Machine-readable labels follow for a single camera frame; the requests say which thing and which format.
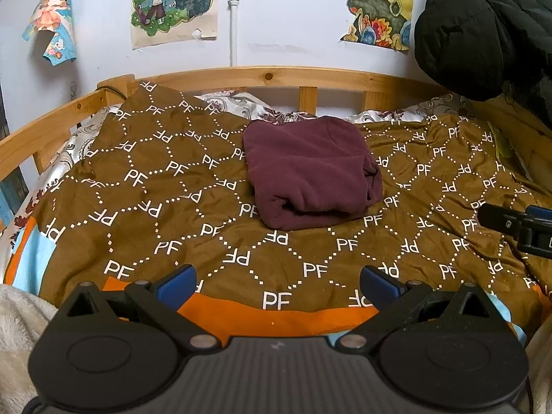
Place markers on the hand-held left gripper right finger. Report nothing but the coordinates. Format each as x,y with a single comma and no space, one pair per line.
379,285

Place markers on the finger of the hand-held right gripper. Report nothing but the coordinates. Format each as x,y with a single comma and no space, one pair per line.
500,220

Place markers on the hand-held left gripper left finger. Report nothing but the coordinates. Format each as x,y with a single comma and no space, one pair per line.
177,285

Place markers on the maroon sweater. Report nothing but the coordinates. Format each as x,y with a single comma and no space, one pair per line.
310,168

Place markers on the yellow-green cloth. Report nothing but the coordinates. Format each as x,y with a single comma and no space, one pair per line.
502,151

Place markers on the brown patterned blanket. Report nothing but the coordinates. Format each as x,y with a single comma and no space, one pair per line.
151,189

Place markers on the white fluffy blanket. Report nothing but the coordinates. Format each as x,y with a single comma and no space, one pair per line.
17,332

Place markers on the white floral bed sheet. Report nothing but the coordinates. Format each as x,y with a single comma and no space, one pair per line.
86,129

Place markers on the black puffer jacket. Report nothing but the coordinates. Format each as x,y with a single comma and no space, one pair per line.
465,30

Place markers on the landscape drawing poster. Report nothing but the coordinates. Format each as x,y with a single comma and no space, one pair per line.
371,4

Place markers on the blond cartoon character poster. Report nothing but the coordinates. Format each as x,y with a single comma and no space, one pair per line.
172,0

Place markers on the curled anime poster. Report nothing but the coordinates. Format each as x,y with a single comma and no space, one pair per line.
51,17

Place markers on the wooden bed frame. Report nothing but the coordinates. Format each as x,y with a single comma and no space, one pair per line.
267,76

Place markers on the dark wall panel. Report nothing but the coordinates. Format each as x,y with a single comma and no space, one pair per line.
2,112

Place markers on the white wall pipe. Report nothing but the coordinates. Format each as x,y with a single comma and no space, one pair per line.
233,30

